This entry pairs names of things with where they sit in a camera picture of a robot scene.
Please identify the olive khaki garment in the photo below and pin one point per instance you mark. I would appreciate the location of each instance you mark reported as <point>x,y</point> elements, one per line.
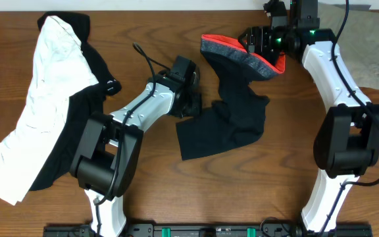
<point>359,46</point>

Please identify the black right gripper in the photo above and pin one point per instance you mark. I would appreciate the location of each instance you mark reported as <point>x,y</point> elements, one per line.
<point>263,32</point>

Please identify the black shirt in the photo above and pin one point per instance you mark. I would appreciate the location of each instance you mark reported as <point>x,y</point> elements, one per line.
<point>81,105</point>

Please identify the black leggings with red waistband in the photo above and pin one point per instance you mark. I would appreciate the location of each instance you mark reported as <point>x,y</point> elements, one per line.
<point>238,118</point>

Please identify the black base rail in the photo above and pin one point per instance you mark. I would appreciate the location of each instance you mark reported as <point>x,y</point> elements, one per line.
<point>269,227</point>

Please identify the white garment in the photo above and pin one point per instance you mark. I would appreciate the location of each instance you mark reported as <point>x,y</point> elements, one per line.
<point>60,70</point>

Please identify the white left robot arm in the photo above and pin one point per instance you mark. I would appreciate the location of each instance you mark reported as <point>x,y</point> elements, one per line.
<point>107,155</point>

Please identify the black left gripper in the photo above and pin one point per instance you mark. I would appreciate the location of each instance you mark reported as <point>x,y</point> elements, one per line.
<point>197,108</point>

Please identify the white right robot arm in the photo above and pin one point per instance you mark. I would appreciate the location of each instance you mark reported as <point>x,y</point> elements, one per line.
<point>347,143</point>

